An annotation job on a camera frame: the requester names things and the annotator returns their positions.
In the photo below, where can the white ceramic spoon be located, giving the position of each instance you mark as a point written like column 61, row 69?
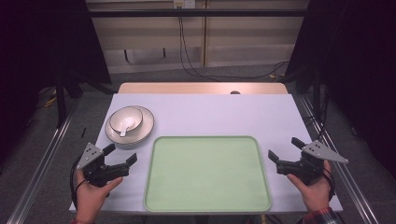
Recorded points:
column 123, row 132

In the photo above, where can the person's right hand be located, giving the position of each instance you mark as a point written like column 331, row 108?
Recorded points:
column 311, row 191

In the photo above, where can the black horizontal frame bar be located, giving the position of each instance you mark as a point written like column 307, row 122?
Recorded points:
column 199, row 12

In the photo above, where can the light green tray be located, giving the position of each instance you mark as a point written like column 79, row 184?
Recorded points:
column 207, row 174

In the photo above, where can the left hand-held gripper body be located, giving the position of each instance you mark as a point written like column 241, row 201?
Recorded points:
column 91, row 155

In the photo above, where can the small black floor object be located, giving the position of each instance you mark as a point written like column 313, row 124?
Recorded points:
column 83, row 132

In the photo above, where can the white plate with dark rim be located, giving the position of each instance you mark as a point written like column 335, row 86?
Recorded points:
column 141, row 130

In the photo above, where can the white bowl with dark rim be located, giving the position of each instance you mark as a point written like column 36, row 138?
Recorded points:
column 124, row 116

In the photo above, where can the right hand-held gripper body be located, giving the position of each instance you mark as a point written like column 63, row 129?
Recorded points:
column 313, row 161

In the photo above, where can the black metal stand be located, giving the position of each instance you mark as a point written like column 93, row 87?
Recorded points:
column 60, row 99

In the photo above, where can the aluminium floor rail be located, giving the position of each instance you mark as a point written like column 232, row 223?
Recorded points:
column 351, row 183
column 43, row 161

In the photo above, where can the plaid right sleeve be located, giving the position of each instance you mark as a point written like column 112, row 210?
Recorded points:
column 322, row 216

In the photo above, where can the white wall socket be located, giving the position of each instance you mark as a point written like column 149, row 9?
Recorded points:
column 184, row 3

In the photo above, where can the dark table grommet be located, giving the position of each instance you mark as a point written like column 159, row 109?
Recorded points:
column 235, row 92

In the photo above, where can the red left sleeve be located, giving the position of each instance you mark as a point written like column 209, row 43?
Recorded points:
column 77, row 221

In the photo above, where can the wooden table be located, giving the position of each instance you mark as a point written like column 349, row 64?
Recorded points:
column 186, row 88

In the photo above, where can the dark curtain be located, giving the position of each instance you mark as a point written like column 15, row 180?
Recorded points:
column 46, row 46
column 358, row 62

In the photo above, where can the person's left hand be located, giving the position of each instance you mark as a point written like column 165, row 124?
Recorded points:
column 91, row 196

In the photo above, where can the white table cover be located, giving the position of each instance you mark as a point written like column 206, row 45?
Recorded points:
column 218, row 115

